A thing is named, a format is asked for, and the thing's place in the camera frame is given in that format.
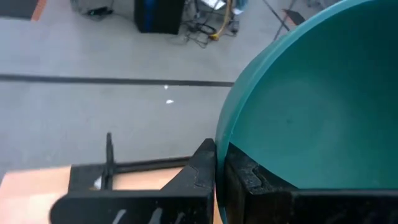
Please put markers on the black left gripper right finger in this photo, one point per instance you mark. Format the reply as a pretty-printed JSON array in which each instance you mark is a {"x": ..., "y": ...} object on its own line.
[{"x": 264, "y": 202}]

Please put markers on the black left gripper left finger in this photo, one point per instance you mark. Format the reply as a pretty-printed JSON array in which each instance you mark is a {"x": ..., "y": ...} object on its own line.
[{"x": 186, "y": 202}]

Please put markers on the teal green plastic bowl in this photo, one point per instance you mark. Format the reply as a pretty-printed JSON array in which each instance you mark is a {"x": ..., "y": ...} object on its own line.
[{"x": 311, "y": 109}]

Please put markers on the black floor mat orange edge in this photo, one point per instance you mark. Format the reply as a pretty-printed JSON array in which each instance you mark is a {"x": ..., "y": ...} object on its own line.
[
  {"x": 295, "y": 17},
  {"x": 18, "y": 7}
]

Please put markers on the black computer blue stripe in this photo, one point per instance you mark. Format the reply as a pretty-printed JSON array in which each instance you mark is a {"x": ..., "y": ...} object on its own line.
[{"x": 158, "y": 15}]

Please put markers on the black aluminium table frame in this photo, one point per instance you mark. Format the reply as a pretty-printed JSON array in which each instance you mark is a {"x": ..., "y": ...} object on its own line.
[{"x": 81, "y": 177}]

